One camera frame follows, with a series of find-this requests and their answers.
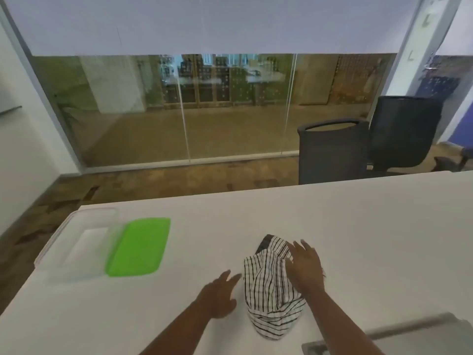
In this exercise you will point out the person's left hand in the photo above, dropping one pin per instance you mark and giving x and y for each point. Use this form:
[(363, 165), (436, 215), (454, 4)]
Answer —
[(216, 297)]

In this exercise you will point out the person's right hand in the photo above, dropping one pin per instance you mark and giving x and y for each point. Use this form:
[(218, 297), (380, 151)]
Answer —
[(306, 268)]

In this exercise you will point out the black white striped cloth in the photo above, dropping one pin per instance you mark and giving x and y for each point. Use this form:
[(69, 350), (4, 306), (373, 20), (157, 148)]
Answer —
[(268, 295)]

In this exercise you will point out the green plastic lid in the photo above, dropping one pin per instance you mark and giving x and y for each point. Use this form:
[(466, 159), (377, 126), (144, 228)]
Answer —
[(138, 247)]

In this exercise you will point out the clear plastic container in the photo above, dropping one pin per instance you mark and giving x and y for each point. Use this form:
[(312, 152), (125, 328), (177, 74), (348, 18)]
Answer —
[(79, 247)]

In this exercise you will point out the person's right forearm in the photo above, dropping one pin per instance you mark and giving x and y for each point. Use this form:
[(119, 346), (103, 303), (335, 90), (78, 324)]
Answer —
[(340, 325)]

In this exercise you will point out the person's left forearm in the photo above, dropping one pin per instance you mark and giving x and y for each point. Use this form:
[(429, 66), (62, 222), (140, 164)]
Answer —
[(177, 334)]

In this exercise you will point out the black office chair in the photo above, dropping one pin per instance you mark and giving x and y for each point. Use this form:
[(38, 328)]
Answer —
[(402, 133)]

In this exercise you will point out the wooden shelving unit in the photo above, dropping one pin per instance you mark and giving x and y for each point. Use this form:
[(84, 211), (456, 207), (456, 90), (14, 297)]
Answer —
[(221, 83)]

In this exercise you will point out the green potted plant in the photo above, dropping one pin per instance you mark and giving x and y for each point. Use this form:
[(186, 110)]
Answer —
[(68, 114)]

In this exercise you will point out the whiteboard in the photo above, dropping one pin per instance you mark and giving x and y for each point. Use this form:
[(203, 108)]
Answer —
[(7, 70)]

